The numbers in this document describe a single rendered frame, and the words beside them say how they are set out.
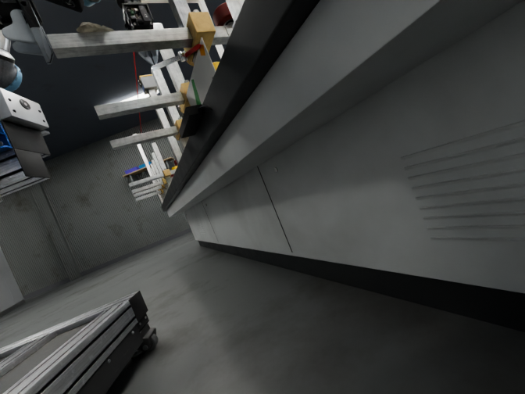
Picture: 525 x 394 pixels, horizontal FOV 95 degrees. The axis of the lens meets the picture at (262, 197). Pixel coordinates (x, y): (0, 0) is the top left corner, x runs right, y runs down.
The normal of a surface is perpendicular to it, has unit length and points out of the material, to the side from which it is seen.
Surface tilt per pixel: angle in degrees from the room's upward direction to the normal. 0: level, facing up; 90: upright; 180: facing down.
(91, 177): 90
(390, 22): 90
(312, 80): 90
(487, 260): 90
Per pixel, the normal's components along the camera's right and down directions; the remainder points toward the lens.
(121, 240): 0.05, 0.02
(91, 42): 0.42, -0.14
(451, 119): -0.83, 0.36
